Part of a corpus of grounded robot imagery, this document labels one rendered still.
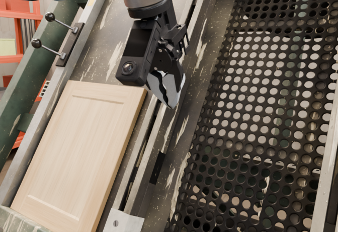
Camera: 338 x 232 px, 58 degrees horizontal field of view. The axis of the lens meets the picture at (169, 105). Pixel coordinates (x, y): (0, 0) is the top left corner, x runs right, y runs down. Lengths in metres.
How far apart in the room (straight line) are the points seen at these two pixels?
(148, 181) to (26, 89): 0.81
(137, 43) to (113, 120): 0.52
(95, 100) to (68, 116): 0.12
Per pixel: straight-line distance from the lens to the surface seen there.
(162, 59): 0.54
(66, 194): 1.03
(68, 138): 1.10
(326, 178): 0.66
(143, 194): 0.82
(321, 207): 0.65
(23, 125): 1.42
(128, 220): 0.80
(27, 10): 4.45
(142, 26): 0.52
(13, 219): 1.13
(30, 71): 1.45
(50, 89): 1.25
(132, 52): 0.50
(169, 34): 0.55
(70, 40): 1.30
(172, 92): 0.58
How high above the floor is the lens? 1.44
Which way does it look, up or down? 12 degrees down
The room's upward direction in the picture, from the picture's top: straight up
